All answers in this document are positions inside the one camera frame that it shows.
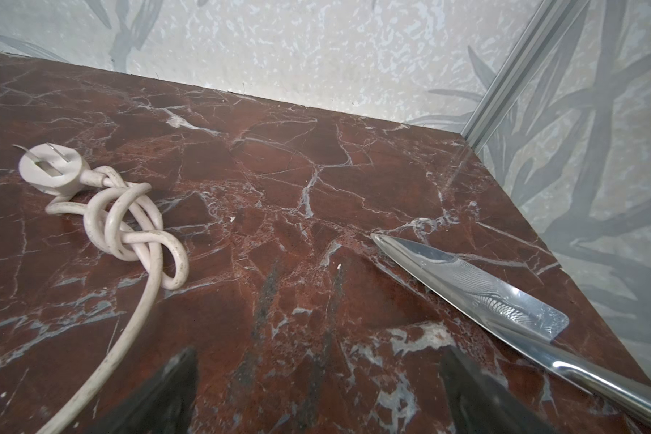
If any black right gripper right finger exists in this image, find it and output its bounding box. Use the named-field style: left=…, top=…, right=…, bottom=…
left=439, top=346, right=556, bottom=433

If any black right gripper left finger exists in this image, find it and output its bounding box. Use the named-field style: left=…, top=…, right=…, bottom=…
left=89, top=347, right=198, bottom=433

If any silver metal garden trowel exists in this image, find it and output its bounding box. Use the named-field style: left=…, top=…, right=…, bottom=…
left=371, top=233, right=651, bottom=427

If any beige round power strip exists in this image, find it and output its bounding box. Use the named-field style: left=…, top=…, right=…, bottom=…
left=18, top=143, right=190, bottom=433

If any aluminium frame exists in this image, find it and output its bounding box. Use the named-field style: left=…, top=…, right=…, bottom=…
left=461, top=0, right=589, bottom=149

